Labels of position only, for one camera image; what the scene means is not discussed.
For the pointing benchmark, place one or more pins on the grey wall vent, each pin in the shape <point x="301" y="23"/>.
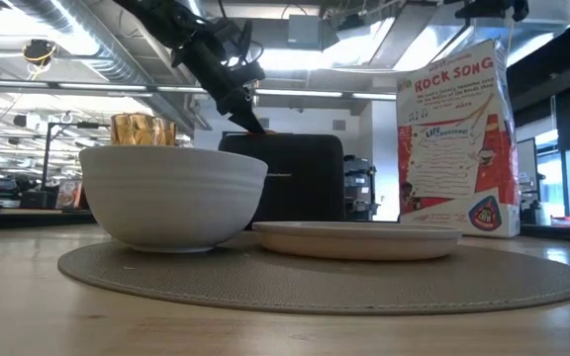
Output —
<point x="339" y="124"/>
<point x="263" y="122"/>

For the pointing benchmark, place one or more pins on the cream round plate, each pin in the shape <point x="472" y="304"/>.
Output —
<point x="354" y="242"/>

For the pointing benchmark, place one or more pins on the amber glass tumbler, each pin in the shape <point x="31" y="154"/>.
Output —
<point x="141" y="129"/>

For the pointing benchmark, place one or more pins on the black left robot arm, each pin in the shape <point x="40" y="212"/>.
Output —
<point x="156" y="20"/>

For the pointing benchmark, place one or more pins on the black metal stand frame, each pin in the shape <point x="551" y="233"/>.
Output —
<point x="47" y="153"/>

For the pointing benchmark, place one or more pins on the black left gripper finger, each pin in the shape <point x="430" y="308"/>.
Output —
<point x="249" y="122"/>

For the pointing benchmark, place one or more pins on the white ceramic bowl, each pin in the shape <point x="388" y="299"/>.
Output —
<point x="171" y="198"/>

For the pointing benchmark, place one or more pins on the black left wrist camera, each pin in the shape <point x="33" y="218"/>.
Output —
<point x="230" y="34"/>

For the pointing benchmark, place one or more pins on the colourful poster board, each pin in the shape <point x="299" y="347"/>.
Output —
<point x="68" y="194"/>

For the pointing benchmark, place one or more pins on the long ceiling light strip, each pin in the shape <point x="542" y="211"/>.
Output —
<point x="92" y="87"/>

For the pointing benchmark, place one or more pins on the white red cereal box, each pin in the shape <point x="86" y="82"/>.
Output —
<point x="453" y="148"/>

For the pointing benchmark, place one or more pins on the large silver ceiling duct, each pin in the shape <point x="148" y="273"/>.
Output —
<point x="117" y="59"/>

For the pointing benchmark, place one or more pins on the round grey woven placemat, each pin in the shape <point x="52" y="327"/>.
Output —
<point x="314" y="287"/>

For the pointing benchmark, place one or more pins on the small black box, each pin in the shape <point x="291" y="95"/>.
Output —
<point x="35" y="199"/>

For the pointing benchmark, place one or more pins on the grey ceiling box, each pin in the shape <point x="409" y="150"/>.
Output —
<point x="305" y="32"/>

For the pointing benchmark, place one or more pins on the black table edge rail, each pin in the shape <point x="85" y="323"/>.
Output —
<point x="18" y="219"/>

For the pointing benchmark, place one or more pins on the black two-slot toaster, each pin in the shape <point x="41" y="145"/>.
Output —
<point x="305" y="178"/>

